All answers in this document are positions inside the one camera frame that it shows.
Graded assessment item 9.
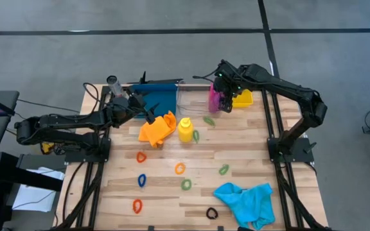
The yellow plastic sports bottle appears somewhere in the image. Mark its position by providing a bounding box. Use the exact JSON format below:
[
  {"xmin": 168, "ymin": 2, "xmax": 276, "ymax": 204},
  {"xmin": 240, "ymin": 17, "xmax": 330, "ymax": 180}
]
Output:
[{"xmin": 177, "ymin": 117, "xmax": 194, "ymax": 143}]

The turquoise microfibre cloth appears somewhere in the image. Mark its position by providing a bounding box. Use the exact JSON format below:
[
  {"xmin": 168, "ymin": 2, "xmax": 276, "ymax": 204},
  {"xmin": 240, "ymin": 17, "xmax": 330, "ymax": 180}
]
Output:
[{"xmin": 213, "ymin": 182, "xmax": 276, "ymax": 230}]

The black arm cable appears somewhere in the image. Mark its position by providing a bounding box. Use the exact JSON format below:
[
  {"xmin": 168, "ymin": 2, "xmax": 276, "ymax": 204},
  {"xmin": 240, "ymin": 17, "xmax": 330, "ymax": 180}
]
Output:
[
  {"xmin": 82, "ymin": 82, "xmax": 101, "ymax": 105},
  {"xmin": 193, "ymin": 64, "xmax": 221, "ymax": 81}
]

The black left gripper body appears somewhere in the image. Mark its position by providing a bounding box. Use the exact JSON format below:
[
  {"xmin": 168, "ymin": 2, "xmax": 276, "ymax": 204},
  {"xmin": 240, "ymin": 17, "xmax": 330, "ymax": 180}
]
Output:
[{"xmin": 125, "ymin": 92, "xmax": 149, "ymax": 117}]

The small yellow plastic piece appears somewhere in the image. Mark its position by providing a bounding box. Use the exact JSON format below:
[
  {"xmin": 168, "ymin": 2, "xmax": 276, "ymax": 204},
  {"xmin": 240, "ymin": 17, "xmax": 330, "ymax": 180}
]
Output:
[{"xmin": 40, "ymin": 142, "xmax": 55, "ymax": 154}]

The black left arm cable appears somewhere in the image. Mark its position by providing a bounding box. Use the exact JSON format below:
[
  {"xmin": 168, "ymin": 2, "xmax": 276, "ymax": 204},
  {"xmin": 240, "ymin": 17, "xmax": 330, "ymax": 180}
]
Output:
[{"xmin": 82, "ymin": 82, "xmax": 101, "ymax": 105}]

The white paper sheet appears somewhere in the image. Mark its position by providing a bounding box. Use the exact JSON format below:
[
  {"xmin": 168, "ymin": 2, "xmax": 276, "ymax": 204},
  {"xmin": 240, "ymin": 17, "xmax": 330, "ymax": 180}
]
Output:
[{"xmin": 11, "ymin": 166, "xmax": 66, "ymax": 213}]

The clear plastic bin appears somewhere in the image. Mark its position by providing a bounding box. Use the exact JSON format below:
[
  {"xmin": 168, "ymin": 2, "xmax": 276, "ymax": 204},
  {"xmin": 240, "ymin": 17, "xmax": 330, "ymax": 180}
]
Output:
[{"xmin": 177, "ymin": 83, "xmax": 215, "ymax": 114}]

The black table frame rail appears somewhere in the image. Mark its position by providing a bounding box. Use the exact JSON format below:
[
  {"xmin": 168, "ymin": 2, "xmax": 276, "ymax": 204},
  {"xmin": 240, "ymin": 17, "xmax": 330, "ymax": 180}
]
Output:
[
  {"xmin": 56, "ymin": 85, "xmax": 112, "ymax": 231},
  {"xmin": 261, "ymin": 89, "xmax": 332, "ymax": 231}
]

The grey cylindrical canister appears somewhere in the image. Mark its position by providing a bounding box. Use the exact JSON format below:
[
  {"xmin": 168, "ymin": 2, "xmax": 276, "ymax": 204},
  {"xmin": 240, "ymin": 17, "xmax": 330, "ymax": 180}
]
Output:
[{"xmin": 107, "ymin": 75, "xmax": 125, "ymax": 97}]

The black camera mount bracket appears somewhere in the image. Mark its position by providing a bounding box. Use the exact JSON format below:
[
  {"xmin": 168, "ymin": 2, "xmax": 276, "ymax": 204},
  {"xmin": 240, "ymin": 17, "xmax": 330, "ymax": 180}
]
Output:
[{"xmin": 127, "ymin": 71, "xmax": 184, "ymax": 86}]

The black coil wristband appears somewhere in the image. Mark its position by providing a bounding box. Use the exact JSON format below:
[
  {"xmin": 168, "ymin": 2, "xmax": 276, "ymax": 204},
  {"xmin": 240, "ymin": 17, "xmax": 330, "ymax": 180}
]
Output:
[{"xmin": 206, "ymin": 207, "xmax": 219, "ymax": 221}]

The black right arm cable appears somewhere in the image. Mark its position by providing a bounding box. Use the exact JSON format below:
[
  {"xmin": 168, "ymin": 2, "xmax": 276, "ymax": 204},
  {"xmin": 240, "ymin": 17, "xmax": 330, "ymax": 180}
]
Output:
[{"xmin": 193, "ymin": 64, "xmax": 221, "ymax": 81}]

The blue plastic bin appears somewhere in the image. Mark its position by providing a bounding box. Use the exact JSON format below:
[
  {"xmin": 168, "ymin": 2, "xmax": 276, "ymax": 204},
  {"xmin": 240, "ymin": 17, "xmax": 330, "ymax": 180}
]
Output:
[{"xmin": 130, "ymin": 83, "xmax": 178, "ymax": 119}]

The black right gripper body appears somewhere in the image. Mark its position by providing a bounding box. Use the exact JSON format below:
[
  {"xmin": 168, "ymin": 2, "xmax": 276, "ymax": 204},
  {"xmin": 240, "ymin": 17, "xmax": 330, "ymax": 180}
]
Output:
[{"xmin": 213, "ymin": 59, "xmax": 241, "ymax": 96}]

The orange coil wristband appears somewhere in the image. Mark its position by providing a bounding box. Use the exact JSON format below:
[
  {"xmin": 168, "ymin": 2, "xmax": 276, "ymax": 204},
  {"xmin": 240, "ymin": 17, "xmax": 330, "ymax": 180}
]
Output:
[{"xmin": 132, "ymin": 198, "xmax": 143, "ymax": 215}]

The yellow plastic basket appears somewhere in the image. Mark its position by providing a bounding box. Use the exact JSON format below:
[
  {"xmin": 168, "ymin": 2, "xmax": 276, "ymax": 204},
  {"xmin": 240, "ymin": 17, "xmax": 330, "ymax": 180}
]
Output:
[{"xmin": 231, "ymin": 89, "xmax": 254, "ymax": 108}]

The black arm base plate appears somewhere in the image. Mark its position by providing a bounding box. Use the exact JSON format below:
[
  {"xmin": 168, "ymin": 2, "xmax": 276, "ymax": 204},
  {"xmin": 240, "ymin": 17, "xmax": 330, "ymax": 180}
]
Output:
[
  {"xmin": 64, "ymin": 137, "xmax": 112, "ymax": 164},
  {"xmin": 267, "ymin": 137, "xmax": 315, "ymax": 164}
]

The orange microfibre cloth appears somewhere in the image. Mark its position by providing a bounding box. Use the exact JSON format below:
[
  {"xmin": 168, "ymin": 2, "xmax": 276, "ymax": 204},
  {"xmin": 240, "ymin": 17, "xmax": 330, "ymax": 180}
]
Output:
[{"xmin": 137, "ymin": 110, "xmax": 177, "ymax": 149}]

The pink plastic sports bottle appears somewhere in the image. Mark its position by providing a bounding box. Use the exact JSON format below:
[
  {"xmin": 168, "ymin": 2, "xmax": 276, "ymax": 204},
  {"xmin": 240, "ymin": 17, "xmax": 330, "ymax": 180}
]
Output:
[{"xmin": 208, "ymin": 82, "xmax": 220, "ymax": 100}]

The purple plastic sports bottle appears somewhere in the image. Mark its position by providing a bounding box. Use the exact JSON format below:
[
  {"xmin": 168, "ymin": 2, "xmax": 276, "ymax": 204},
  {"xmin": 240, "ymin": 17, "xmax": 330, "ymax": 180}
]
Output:
[{"xmin": 209, "ymin": 92, "xmax": 222, "ymax": 114}]

